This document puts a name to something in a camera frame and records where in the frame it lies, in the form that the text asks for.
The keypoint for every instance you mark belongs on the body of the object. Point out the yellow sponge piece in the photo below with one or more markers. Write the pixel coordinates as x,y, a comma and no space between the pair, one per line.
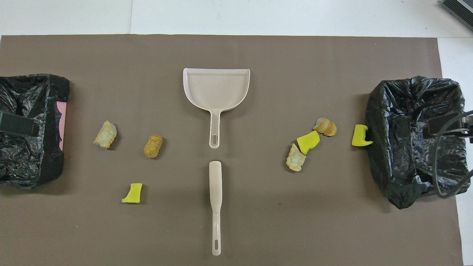
359,136
133,192
308,142

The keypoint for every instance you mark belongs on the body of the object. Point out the pale croissant toy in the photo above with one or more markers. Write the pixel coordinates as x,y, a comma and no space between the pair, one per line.
105,136

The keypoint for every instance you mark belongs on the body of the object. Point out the orange striped croissant toy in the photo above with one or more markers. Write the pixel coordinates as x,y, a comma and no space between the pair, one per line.
326,127

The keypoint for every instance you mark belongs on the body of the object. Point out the brown bread roll toy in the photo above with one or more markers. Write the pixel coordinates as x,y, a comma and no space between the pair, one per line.
152,146

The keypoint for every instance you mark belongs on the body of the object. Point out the pale dumpling toy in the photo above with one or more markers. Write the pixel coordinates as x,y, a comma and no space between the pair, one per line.
295,159

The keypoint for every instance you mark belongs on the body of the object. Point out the beige plastic dustpan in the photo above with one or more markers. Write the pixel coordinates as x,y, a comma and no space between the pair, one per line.
216,88

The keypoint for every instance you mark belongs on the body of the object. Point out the beige hand brush black bristles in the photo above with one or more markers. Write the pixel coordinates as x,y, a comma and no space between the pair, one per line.
215,181

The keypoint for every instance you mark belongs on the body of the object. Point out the black bag lined pink bin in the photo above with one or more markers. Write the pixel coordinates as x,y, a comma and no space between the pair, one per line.
22,162

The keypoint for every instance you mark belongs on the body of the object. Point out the dark ribbed box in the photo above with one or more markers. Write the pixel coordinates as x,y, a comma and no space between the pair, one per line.
460,8

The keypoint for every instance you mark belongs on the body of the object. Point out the brown paper table mat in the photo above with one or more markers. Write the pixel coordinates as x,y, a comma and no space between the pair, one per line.
258,55

